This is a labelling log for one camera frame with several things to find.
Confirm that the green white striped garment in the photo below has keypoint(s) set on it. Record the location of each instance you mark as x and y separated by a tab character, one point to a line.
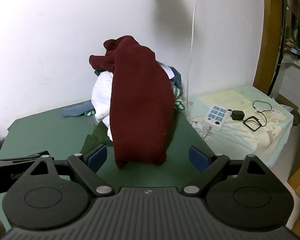
179	103

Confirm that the wooden door frame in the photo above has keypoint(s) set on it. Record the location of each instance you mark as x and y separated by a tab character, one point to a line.
270	30

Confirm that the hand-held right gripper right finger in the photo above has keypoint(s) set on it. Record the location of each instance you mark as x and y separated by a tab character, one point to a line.
197	158

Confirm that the dark blue garment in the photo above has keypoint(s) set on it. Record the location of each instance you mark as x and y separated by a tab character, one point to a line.
177	78

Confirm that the green knit sweater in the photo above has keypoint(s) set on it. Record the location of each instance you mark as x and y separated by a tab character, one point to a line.
95	140

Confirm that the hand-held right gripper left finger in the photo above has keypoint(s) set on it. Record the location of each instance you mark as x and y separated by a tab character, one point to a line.
98	156

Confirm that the cartoon print bed sheet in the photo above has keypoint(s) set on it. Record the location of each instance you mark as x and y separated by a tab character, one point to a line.
240	142

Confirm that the white power strip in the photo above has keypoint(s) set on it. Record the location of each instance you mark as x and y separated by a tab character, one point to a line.
215	116

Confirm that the white shirt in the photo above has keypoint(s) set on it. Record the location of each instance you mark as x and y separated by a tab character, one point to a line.
102	97

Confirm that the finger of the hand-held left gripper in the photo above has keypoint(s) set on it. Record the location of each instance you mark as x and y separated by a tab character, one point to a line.
15	160

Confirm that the green table cover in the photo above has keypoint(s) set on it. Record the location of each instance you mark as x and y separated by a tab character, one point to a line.
52	130

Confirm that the black square frame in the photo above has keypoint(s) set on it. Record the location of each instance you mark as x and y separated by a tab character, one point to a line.
247	126

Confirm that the dark red knit sweater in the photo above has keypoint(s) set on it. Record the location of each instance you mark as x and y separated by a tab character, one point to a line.
140	105

